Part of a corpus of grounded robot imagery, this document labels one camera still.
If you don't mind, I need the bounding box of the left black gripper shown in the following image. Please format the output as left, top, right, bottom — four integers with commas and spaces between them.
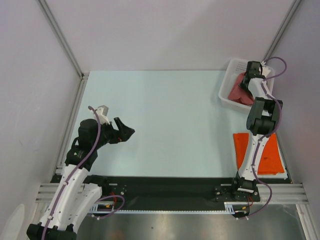
92, 117, 134, 149

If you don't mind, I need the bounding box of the pink red t shirt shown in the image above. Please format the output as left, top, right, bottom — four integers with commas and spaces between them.
227, 72, 254, 106

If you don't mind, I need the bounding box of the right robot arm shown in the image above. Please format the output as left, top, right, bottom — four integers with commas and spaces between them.
230, 61, 283, 201

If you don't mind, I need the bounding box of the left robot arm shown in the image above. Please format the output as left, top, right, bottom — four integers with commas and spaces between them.
26, 117, 135, 240

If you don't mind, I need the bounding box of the white plastic basket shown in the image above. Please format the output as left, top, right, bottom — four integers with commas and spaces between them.
218, 58, 276, 115

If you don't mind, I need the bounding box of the folded orange t shirt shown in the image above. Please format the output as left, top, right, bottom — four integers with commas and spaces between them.
233, 132, 286, 177

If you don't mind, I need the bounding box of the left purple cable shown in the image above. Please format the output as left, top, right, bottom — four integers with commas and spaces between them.
41, 106, 126, 240

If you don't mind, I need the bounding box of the purple cable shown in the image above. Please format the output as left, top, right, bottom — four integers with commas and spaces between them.
234, 56, 288, 221
41, 106, 126, 240

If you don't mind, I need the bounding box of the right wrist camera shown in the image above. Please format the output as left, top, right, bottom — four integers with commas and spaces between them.
261, 61, 271, 78

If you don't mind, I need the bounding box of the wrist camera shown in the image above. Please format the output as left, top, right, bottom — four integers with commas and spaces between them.
261, 61, 271, 78
95, 105, 111, 125

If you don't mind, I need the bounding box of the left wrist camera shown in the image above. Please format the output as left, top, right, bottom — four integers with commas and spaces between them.
95, 105, 111, 125

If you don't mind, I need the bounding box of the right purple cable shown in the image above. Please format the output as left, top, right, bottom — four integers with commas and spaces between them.
234, 56, 288, 221

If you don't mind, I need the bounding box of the left aluminium corner post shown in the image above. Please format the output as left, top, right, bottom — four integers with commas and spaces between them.
36, 0, 89, 80

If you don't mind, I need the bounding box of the aluminium corner post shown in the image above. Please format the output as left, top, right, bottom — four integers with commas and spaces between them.
263, 0, 303, 60
36, 0, 89, 80

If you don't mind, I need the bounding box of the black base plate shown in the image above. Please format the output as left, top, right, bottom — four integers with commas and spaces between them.
49, 174, 293, 212

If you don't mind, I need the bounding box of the right aluminium corner post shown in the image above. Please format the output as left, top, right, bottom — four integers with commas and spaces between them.
263, 0, 303, 60

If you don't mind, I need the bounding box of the white slotted cable duct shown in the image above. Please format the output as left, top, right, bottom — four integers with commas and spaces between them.
87, 202, 249, 219

